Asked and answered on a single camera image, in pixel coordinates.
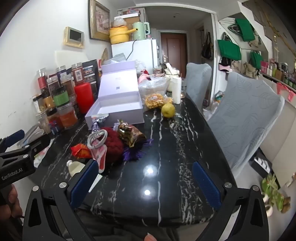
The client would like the framed picture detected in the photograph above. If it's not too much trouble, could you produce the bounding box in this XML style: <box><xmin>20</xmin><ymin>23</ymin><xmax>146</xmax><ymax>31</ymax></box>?
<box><xmin>88</xmin><ymin>0</ymin><xmax>111</xmax><ymax>42</ymax></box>

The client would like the beige tote bag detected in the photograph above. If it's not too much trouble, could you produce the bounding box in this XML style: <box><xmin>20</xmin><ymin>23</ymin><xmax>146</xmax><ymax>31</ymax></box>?
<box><xmin>242</xmin><ymin>62</ymin><xmax>259</xmax><ymax>78</ymax></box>

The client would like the pink drink pouch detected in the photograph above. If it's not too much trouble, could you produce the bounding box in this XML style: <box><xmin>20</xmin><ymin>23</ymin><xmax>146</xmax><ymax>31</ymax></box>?
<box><xmin>89</xmin><ymin>145</ymin><xmax>108</xmax><ymax>174</ymax></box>

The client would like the lavender gift box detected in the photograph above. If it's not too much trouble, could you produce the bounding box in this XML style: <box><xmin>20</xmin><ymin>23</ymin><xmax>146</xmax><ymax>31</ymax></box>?
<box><xmin>85</xmin><ymin>60</ymin><xmax>144</xmax><ymax>131</ymax></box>

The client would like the silver purple snack packet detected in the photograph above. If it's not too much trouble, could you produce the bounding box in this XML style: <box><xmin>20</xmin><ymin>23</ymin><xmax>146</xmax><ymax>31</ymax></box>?
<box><xmin>91</xmin><ymin>115</ymin><xmax>109</xmax><ymax>132</ymax></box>

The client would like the white coiled cable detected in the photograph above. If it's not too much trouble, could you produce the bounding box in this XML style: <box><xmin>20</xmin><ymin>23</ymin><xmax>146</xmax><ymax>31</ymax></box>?
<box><xmin>87</xmin><ymin>129</ymin><xmax>108</xmax><ymax>149</ymax></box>

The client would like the red canister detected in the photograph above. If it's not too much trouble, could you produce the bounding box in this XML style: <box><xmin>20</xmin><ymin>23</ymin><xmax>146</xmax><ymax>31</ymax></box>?
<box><xmin>74</xmin><ymin>82</ymin><xmax>95</xmax><ymax>115</ymax></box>

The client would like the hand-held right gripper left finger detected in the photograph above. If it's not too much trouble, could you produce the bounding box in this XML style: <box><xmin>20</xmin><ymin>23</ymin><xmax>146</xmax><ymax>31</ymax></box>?
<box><xmin>22</xmin><ymin>159</ymin><xmax>100</xmax><ymax>241</ymax></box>

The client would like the person's left hand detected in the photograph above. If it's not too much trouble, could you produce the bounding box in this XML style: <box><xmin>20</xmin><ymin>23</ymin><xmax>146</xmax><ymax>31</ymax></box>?
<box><xmin>7</xmin><ymin>185</ymin><xmax>23</xmax><ymax>219</ymax></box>

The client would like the yellow lemon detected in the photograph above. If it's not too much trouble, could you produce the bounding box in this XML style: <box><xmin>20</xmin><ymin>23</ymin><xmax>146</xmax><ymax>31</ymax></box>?
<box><xmin>161</xmin><ymin>103</ymin><xmax>175</xmax><ymax>118</ymax></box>

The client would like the cardboard box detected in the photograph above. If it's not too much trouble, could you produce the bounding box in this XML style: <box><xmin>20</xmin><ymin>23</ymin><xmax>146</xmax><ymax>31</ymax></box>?
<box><xmin>117</xmin><ymin>8</ymin><xmax>145</xmax><ymax>28</ymax></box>

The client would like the black handbag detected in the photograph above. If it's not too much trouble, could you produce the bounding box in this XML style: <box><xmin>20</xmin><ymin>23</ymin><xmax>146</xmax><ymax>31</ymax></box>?
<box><xmin>201</xmin><ymin>32</ymin><xmax>213</xmax><ymax>59</ymax></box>

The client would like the white hand cream tube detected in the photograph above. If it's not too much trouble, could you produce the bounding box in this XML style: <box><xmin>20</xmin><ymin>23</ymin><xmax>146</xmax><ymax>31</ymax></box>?
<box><xmin>67</xmin><ymin>160</ymin><xmax>87</xmax><ymax>178</ymax></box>

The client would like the purple tinsel ornament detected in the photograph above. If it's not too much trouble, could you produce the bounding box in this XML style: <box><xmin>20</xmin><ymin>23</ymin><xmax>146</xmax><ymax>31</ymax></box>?
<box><xmin>122</xmin><ymin>138</ymin><xmax>154</xmax><ymax>162</ymax></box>

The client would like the white fridge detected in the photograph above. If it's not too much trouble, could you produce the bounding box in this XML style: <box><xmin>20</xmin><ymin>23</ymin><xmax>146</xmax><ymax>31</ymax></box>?
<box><xmin>111</xmin><ymin>39</ymin><xmax>160</xmax><ymax>75</ymax></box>

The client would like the cluster of spice jars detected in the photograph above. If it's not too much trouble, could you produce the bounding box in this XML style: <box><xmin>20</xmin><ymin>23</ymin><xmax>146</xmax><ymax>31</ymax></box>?
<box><xmin>32</xmin><ymin>62</ymin><xmax>85</xmax><ymax>137</ymax></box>

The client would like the cream water jug with handle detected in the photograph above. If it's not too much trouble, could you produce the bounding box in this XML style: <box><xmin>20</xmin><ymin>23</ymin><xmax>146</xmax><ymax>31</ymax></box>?
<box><xmin>165</xmin><ymin>62</ymin><xmax>180</xmax><ymax>92</ymax></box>

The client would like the red orange snack packet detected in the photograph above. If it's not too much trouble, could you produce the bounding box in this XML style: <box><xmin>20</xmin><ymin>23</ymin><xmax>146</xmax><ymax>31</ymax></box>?
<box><xmin>70</xmin><ymin>144</ymin><xmax>93</xmax><ymax>159</ymax></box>

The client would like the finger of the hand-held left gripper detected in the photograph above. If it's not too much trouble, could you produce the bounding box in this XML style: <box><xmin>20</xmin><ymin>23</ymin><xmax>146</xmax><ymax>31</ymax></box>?
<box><xmin>0</xmin><ymin>130</ymin><xmax>25</xmax><ymax>151</ymax></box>
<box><xmin>14</xmin><ymin>134</ymin><xmax>51</xmax><ymax>163</ymax></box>

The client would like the grey covered chair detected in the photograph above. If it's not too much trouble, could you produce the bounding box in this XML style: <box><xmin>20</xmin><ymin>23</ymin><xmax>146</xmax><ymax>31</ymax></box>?
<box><xmin>186</xmin><ymin>62</ymin><xmax>212</xmax><ymax>109</ymax></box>
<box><xmin>207</xmin><ymin>72</ymin><xmax>285</xmax><ymax>178</ymax></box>

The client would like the red knitted hat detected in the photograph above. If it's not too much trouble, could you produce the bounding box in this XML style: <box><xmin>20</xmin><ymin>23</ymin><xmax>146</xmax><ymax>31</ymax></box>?
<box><xmin>100</xmin><ymin>126</ymin><xmax>124</xmax><ymax>164</ymax></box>

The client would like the white cylindrical bottle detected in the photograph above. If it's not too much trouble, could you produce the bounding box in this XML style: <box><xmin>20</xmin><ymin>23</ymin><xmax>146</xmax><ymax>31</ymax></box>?
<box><xmin>172</xmin><ymin>76</ymin><xmax>182</xmax><ymax>104</ymax></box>

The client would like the black kettle power cable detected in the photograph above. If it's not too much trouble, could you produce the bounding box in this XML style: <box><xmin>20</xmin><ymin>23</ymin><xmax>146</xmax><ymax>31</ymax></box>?
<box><xmin>125</xmin><ymin>40</ymin><xmax>138</xmax><ymax>61</ymax></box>

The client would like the black stand-up pouch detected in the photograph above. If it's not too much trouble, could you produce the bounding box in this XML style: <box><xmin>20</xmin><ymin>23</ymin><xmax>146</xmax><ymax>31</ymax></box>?
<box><xmin>82</xmin><ymin>60</ymin><xmax>100</xmax><ymax>93</ymax></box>

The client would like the yellow pot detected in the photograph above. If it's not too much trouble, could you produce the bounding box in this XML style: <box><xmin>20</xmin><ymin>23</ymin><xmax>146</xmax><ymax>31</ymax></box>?
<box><xmin>109</xmin><ymin>26</ymin><xmax>137</xmax><ymax>45</ymax></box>

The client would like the small translucent plastic bag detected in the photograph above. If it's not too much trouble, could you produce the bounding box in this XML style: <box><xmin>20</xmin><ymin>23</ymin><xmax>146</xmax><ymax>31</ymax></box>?
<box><xmin>112</xmin><ymin>17</ymin><xmax>126</xmax><ymax>28</ymax></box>

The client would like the red plastic bag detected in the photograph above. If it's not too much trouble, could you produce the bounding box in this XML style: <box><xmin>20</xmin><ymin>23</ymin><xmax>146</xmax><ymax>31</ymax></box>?
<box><xmin>138</xmin><ymin>70</ymin><xmax>153</xmax><ymax>84</ymax></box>

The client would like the bag of waffles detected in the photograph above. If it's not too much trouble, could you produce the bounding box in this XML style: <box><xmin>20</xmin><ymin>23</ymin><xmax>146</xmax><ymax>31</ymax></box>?
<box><xmin>144</xmin><ymin>93</ymin><xmax>173</xmax><ymax>110</ymax></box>

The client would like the grey mailer bag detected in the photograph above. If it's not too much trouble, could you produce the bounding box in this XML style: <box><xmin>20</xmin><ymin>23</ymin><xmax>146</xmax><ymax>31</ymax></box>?
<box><xmin>103</xmin><ymin>53</ymin><xmax>130</xmax><ymax>66</ymax></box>

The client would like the wall intercom panel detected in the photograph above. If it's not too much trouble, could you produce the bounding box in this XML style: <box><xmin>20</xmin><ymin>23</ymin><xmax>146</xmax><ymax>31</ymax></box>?
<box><xmin>64</xmin><ymin>27</ymin><xmax>85</xmax><ymax>49</ymax></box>

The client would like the small green tote bag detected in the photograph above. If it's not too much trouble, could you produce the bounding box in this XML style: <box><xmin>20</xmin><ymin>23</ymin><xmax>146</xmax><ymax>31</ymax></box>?
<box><xmin>250</xmin><ymin>51</ymin><xmax>263</xmax><ymax>70</ymax></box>

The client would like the brown entrance door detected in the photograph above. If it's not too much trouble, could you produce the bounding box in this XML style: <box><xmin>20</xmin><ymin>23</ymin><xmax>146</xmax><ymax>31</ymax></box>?
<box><xmin>160</xmin><ymin>31</ymin><xmax>187</xmax><ymax>77</ymax></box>

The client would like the row of toiletry bottles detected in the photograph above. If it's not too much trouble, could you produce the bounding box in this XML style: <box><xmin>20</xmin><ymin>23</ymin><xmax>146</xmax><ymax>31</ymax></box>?
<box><xmin>260</xmin><ymin>59</ymin><xmax>296</xmax><ymax>90</ymax></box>

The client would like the gold brown snack packet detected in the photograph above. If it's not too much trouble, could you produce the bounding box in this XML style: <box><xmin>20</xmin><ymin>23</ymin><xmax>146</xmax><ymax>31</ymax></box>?
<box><xmin>117</xmin><ymin>119</ymin><xmax>147</xmax><ymax>147</ymax></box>

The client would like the green electric kettle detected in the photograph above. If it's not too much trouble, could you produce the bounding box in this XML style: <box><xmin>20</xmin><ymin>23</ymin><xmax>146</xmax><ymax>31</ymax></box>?
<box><xmin>132</xmin><ymin>22</ymin><xmax>151</xmax><ymax>41</ymax></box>

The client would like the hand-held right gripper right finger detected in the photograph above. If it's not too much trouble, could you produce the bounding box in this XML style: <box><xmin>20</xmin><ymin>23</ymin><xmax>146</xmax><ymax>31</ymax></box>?
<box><xmin>192</xmin><ymin>161</ymin><xmax>270</xmax><ymax>241</ymax></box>

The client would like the clear plastic bag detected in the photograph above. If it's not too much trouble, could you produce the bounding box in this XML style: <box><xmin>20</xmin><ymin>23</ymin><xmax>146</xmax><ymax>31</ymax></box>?
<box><xmin>138</xmin><ymin>76</ymin><xmax>170</xmax><ymax>98</ymax></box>

